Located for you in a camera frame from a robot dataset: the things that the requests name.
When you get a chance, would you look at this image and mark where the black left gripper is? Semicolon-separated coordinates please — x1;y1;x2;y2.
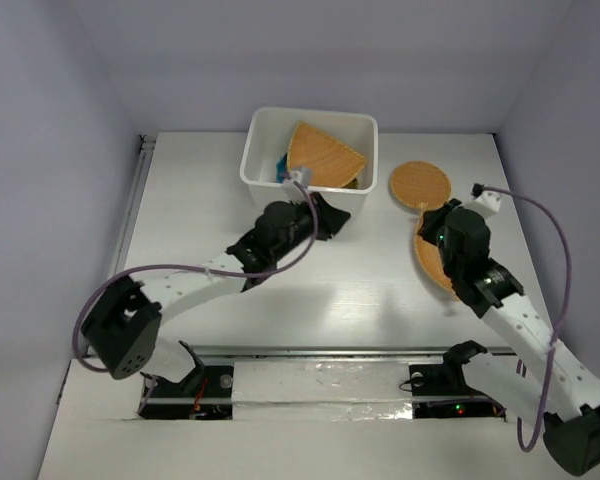
271;192;347;261

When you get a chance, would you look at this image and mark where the orange leaf-shaped woven tray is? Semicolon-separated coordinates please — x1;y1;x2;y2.
413;215;459;301

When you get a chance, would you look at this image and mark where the green-trimmed square bamboo tray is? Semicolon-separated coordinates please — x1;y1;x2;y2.
343;178;359;190

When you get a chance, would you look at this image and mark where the orange teardrop woven tray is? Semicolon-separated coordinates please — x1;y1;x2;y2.
287;121;367;188

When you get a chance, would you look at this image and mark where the blue polka dot plate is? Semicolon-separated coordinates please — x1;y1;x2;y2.
275;154;289;183

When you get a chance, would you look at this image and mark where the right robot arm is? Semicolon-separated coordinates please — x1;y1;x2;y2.
418;200;600;477

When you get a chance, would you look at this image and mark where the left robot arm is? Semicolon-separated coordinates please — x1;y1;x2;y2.
81;193;351;398

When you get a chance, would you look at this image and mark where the white plastic bin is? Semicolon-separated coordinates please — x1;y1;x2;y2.
240;107;378;216

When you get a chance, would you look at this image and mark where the round orange woven plate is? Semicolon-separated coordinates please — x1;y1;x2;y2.
389;161;452;210

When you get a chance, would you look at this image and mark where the aluminium left rail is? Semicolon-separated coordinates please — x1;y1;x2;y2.
106;135;157;278

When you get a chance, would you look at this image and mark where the aluminium rail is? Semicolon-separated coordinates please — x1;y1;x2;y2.
82;343;561;359
106;135;157;278

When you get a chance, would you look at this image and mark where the aluminium front rail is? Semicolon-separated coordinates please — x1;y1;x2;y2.
82;343;561;359

